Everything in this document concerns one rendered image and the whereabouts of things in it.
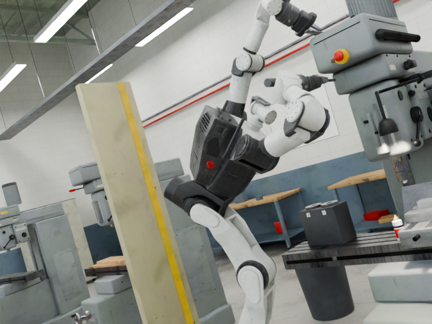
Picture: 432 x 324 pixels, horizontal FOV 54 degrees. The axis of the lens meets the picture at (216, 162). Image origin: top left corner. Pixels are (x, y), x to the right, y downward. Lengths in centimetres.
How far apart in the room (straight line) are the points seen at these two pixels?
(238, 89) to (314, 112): 62
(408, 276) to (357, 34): 95
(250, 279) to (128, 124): 166
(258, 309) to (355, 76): 106
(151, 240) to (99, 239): 817
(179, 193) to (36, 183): 888
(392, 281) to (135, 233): 170
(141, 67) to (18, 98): 316
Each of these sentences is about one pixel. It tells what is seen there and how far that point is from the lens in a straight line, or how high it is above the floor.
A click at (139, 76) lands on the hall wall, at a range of 974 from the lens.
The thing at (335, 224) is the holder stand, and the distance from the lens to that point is 214.
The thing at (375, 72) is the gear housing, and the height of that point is 167.
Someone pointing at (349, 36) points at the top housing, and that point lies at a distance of 180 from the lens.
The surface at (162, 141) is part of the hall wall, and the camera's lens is 935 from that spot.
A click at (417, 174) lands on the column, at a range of 237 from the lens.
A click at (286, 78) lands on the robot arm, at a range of 156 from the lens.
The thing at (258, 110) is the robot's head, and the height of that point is 166.
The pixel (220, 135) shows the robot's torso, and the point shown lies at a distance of 167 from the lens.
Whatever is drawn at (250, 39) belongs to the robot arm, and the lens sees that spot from 192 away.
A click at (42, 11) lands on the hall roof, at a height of 612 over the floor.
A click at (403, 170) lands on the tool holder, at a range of 197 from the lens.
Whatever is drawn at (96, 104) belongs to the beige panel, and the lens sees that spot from 299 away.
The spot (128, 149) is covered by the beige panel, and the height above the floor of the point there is 181.
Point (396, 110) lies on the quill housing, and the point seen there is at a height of 149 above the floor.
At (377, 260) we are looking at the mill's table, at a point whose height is 89.
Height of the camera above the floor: 144
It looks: 2 degrees up
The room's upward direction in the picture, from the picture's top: 17 degrees counter-clockwise
